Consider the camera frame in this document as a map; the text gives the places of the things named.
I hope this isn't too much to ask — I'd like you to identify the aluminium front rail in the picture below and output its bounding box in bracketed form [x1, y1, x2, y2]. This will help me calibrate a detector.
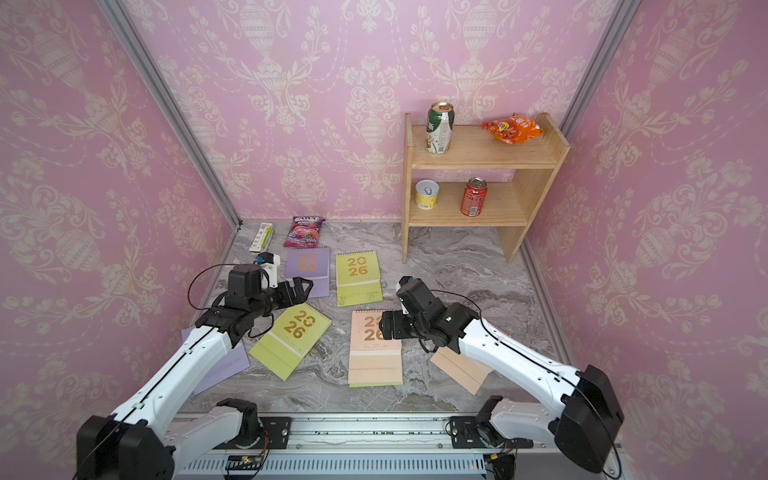
[171, 413, 608, 479]

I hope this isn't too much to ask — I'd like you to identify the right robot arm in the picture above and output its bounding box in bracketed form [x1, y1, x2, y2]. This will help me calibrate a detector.
[379, 276, 625, 479]

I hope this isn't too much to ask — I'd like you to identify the purple calendar front left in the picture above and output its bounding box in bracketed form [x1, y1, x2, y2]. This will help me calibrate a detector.
[167, 327, 249, 397]

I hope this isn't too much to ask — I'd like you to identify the orange snack bag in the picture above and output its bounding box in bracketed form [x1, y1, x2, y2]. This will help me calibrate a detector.
[481, 113, 543, 145]

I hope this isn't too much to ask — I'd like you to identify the yellow tin can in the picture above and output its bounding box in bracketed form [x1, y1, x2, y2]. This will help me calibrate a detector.
[415, 179, 440, 210]

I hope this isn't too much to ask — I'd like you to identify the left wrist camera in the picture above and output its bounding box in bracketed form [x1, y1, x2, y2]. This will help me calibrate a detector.
[255, 252, 281, 288]

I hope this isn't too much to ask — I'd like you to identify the pink calendar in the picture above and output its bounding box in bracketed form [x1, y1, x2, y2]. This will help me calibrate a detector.
[348, 310, 403, 385]
[430, 347, 493, 395]

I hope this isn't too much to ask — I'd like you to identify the purple candy bag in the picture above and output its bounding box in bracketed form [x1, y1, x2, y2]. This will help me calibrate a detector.
[283, 216, 325, 249]

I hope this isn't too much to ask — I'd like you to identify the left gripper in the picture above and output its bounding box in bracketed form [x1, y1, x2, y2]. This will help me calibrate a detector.
[249, 275, 315, 319]

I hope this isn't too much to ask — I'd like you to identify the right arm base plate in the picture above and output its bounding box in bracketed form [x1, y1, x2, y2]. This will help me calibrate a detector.
[445, 416, 534, 451]

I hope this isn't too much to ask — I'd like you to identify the green white gum box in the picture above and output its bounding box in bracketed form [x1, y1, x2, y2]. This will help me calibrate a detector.
[248, 222, 274, 255]

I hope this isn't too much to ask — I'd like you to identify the purple calendar at back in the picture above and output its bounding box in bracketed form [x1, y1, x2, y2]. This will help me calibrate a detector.
[285, 248, 330, 299]

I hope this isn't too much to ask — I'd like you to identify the red soda can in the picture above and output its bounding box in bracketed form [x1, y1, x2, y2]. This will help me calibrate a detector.
[460, 177, 488, 217]

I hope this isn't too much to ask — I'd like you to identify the wooden shelf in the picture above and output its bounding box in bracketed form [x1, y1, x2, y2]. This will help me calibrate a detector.
[400, 112, 571, 265]

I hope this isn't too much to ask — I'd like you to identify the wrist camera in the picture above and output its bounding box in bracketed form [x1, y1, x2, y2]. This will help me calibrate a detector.
[398, 298, 410, 316]
[255, 252, 281, 288]

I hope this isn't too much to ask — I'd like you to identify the green calendar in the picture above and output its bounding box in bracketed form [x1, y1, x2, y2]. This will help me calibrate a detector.
[335, 250, 383, 307]
[349, 382, 403, 388]
[249, 303, 332, 381]

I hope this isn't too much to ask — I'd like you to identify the green drink can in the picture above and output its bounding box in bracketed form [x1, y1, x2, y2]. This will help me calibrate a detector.
[426, 101, 455, 155]

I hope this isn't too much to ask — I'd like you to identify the small circuit board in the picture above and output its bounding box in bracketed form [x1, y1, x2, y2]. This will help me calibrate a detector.
[225, 455, 264, 473]

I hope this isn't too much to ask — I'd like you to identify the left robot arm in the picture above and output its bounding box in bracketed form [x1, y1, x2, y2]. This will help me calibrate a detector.
[73, 261, 313, 479]

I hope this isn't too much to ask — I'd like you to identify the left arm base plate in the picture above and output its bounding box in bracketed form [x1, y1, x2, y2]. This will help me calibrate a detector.
[233, 416, 292, 450]

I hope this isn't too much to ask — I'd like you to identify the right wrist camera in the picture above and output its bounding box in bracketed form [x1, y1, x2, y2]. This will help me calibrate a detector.
[398, 298, 410, 316]

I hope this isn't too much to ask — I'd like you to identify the purple calendar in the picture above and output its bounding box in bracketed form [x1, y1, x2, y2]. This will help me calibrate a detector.
[167, 327, 249, 397]
[285, 248, 330, 299]

